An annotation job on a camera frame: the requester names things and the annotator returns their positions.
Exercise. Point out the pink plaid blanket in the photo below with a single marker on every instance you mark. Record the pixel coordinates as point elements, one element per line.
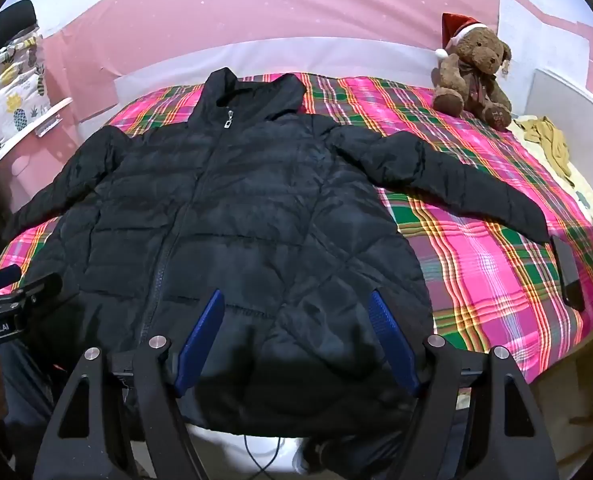
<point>476,260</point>

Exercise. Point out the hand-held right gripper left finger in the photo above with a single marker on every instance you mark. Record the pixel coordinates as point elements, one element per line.
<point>204,332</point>

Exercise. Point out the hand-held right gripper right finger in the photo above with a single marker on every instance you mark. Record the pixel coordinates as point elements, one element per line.
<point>389,332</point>

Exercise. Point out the black puffer jacket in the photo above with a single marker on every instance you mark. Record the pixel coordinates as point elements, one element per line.
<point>256,200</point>

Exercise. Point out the brown teddy bear santa hat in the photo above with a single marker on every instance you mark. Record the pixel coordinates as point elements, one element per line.
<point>471,75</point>

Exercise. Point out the yellow crumpled cloth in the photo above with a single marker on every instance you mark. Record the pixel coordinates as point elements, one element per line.
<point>551,142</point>

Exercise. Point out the pineapple print cloth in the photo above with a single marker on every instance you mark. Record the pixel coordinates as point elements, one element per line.
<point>6,105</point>

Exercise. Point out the white wall bracket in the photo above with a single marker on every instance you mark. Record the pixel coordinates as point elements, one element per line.
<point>51,119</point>

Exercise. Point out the white board panel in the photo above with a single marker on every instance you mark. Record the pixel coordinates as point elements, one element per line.
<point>561,95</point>

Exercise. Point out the black phone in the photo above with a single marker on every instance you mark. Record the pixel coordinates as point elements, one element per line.
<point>569,272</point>

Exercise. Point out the dark cloth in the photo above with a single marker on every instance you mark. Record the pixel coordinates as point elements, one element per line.
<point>6,22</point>

